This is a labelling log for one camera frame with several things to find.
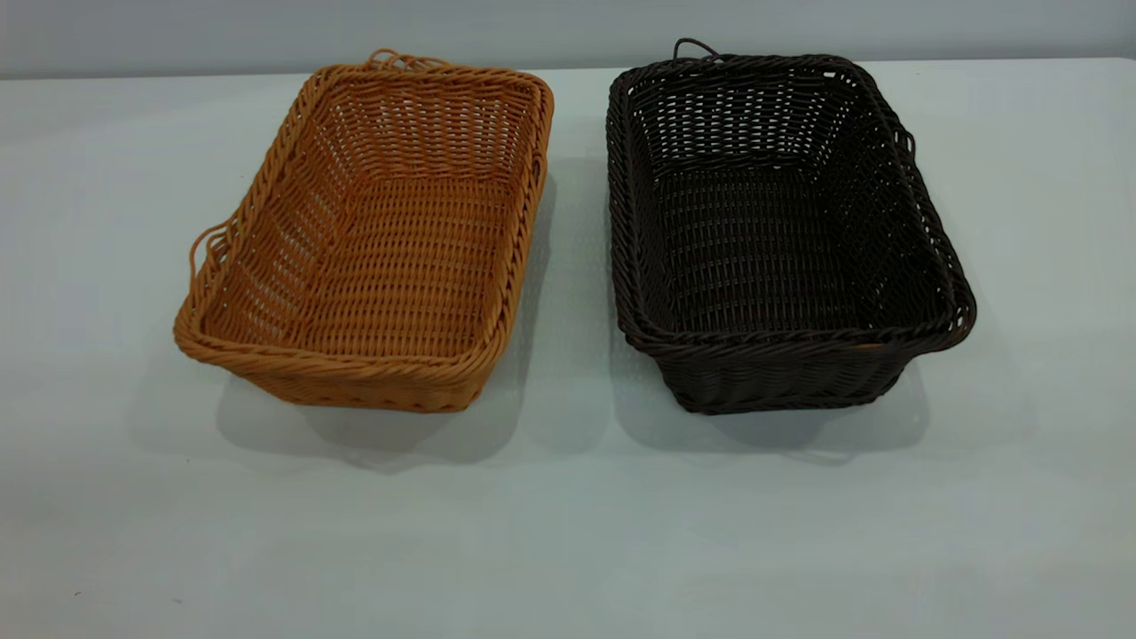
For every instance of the dark brown wicker basket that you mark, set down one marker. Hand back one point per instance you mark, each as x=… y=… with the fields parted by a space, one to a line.
x=763 y=257

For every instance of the light brown wicker basket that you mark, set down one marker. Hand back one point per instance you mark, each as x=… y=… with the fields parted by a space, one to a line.
x=399 y=266

